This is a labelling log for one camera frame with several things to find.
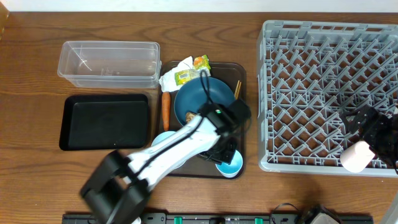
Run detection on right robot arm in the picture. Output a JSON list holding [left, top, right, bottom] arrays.
[[340, 105, 397, 173]]

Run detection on light blue rice bowl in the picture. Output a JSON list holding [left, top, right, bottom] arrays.
[[151, 131, 185, 172]]

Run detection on grey dishwasher rack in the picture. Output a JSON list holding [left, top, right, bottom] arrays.
[[257, 20, 397, 175]]

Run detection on black waste tray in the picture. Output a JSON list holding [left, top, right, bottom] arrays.
[[59, 94, 150, 151]]

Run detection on white crumpled napkin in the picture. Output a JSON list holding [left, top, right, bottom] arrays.
[[159, 56, 193, 92]]

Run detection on dark blue plate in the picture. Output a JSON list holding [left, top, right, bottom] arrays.
[[174, 77, 235, 126]]

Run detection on brown mushroom piece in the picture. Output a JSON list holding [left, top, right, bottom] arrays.
[[185, 112, 196, 123]]

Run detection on orange carrot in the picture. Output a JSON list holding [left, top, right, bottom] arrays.
[[161, 91, 171, 131]]

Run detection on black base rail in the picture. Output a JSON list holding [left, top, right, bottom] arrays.
[[61, 213, 374, 224]]

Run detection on pink cup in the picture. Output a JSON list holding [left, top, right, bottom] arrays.
[[340, 141, 375, 173]]

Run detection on green orange snack wrapper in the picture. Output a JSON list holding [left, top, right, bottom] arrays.
[[174, 55, 211, 86]]

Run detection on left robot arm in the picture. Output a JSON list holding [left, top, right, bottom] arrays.
[[80, 100, 251, 223]]

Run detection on blue cup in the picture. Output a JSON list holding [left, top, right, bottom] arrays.
[[215, 151, 243, 179]]

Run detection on brown serving tray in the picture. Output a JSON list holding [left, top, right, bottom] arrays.
[[169, 62, 246, 179]]

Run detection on clear plastic bin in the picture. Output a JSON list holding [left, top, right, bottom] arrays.
[[57, 40, 162, 88]]

